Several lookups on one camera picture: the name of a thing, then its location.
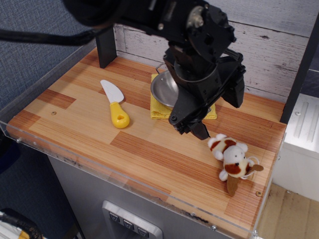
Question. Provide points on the dark post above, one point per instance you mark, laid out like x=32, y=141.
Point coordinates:
x=106, y=47
x=301, y=73

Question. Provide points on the clear acrylic guard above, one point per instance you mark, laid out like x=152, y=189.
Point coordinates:
x=66, y=115

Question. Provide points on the silver dispenser button panel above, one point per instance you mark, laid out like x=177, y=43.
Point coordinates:
x=127, y=225

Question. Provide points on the white ridged side panel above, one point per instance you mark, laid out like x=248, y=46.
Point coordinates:
x=302, y=132

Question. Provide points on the dark left post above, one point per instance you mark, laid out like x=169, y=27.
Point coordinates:
x=106, y=47

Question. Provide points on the white brown plush dog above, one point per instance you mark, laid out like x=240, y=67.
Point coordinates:
x=236, y=165

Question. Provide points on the yellow handled toy knife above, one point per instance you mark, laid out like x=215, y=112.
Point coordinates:
x=119, y=118

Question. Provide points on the yellow folded cloth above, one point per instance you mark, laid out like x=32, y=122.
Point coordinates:
x=158, y=110

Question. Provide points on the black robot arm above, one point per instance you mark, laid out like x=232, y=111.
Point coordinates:
x=185, y=24

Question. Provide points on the dark right post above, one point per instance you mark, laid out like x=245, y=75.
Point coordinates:
x=301, y=73

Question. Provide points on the stainless steel bowl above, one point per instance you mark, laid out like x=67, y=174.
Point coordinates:
x=164, y=89

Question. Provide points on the grey toy fridge cabinet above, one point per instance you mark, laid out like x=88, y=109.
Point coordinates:
x=86, y=192

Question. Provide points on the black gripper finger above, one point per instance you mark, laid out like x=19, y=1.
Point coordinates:
x=199, y=130
x=234, y=92

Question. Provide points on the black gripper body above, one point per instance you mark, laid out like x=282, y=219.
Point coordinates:
x=200, y=83

